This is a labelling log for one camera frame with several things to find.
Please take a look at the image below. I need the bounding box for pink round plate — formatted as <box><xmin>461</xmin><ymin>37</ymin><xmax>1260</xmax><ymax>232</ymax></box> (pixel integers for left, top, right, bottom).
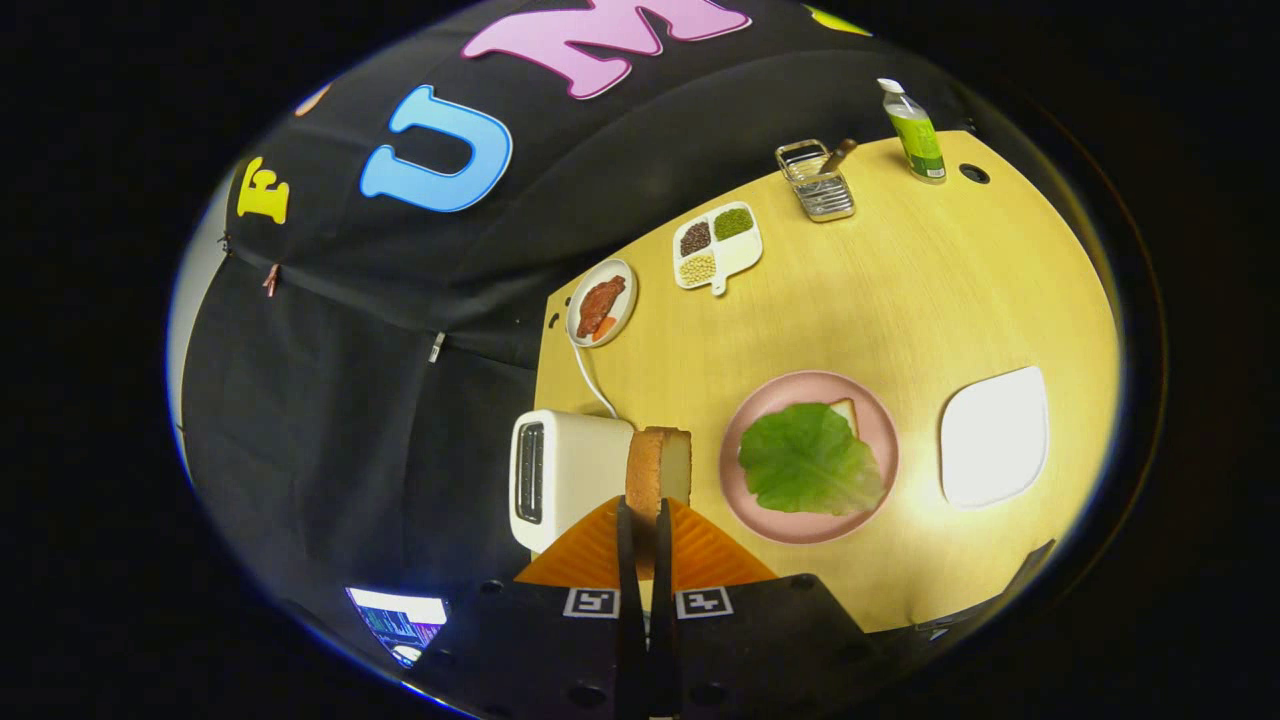
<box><xmin>719</xmin><ymin>370</ymin><xmax>900</xmax><ymax>546</ymax></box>

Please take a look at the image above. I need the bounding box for white toaster cable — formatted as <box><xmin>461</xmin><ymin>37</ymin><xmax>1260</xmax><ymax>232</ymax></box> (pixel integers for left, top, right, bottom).
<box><xmin>572</xmin><ymin>340</ymin><xmax>621</xmax><ymax>419</ymax></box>

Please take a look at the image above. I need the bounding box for small white meat plate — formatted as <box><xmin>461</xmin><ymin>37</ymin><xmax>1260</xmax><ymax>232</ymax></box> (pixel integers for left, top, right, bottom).
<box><xmin>566</xmin><ymin>258</ymin><xmax>639</xmax><ymax>349</ymax></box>

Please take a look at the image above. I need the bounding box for green label plastic bottle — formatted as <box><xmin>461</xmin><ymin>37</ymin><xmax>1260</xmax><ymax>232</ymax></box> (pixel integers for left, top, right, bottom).
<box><xmin>877</xmin><ymin>78</ymin><xmax>948</xmax><ymax>185</ymax></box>

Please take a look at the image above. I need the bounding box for metal wire toast rack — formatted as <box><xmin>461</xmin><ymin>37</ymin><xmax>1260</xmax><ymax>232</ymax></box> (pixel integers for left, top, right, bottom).
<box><xmin>775</xmin><ymin>139</ymin><xmax>857</xmax><ymax>223</ymax></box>

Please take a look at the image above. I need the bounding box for brown meat slice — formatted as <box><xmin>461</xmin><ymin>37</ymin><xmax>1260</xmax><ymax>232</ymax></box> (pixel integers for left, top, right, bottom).
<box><xmin>577</xmin><ymin>275</ymin><xmax>628</xmax><ymax>339</ymax></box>

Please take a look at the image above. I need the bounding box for green lettuce leaf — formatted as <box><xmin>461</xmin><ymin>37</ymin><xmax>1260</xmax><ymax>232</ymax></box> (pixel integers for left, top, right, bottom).
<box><xmin>738</xmin><ymin>402</ymin><xmax>887</xmax><ymax>516</ymax></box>

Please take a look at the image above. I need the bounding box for white divided dish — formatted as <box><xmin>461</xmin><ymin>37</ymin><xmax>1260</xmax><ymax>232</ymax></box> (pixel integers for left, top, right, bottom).
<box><xmin>672</xmin><ymin>201</ymin><xmax>764</xmax><ymax>297</ymax></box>

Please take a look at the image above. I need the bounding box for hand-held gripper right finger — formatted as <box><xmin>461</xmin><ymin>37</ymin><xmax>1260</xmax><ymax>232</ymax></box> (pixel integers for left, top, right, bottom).
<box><xmin>648</xmin><ymin>495</ymin><xmax>901</xmax><ymax>720</ymax></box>

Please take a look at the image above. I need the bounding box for white square plate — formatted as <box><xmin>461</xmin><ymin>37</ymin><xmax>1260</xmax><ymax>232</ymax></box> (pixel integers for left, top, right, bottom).
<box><xmin>938</xmin><ymin>365</ymin><xmax>1050</xmax><ymax>510</ymax></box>

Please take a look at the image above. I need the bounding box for white toaster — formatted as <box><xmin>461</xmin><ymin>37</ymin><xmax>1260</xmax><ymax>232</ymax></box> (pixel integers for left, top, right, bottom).
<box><xmin>509</xmin><ymin>409</ymin><xmax>637</xmax><ymax>554</ymax></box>

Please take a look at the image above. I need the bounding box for computer monitor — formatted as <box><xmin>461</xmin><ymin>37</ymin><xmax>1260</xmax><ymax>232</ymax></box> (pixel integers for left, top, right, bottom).
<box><xmin>345</xmin><ymin>587</ymin><xmax>449</xmax><ymax>669</ymax></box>

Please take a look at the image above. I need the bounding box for toasted bread slice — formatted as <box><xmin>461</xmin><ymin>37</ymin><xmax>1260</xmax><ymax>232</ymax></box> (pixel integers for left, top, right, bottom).
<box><xmin>625</xmin><ymin>426</ymin><xmax>693</xmax><ymax>583</ymax></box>

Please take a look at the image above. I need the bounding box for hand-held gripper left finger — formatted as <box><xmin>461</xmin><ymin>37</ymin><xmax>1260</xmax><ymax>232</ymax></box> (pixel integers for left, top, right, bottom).
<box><xmin>405</xmin><ymin>495</ymin><xmax>648</xmax><ymax>720</ymax></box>

